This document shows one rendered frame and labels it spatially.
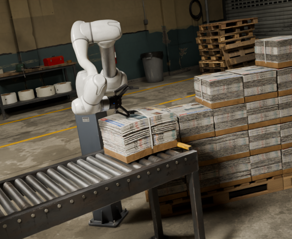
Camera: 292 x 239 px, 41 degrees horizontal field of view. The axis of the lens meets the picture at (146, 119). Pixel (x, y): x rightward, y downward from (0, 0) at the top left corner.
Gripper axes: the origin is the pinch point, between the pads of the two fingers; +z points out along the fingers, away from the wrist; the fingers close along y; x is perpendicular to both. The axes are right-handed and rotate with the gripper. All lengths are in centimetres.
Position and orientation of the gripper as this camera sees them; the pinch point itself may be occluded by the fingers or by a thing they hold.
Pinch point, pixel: (136, 99)
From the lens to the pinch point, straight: 240.0
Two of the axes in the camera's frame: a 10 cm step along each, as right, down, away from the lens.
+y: 0.4, 9.8, 2.0
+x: 5.3, 1.5, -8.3
